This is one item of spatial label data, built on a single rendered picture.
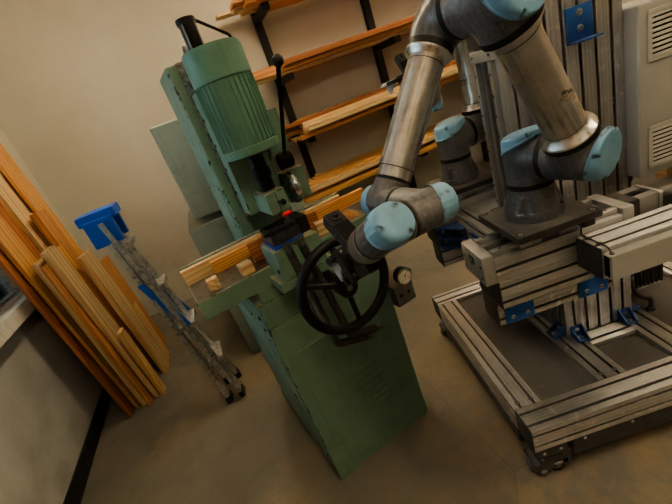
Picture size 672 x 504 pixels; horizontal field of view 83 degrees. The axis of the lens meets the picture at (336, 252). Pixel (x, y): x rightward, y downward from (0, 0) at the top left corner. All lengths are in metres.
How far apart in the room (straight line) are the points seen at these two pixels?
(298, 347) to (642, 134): 1.20
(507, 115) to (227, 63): 0.81
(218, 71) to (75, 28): 2.63
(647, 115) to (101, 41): 3.40
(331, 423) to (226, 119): 1.06
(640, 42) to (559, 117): 0.50
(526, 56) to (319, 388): 1.09
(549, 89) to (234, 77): 0.77
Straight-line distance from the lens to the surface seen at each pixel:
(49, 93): 3.72
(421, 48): 0.86
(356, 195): 1.41
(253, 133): 1.18
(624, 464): 1.61
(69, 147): 3.69
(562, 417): 1.40
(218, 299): 1.12
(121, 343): 2.56
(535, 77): 0.87
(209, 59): 1.18
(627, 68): 1.42
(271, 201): 1.23
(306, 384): 1.35
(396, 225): 0.62
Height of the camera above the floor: 1.30
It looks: 22 degrees down
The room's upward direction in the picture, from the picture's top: 20 degrees counter-clockwise
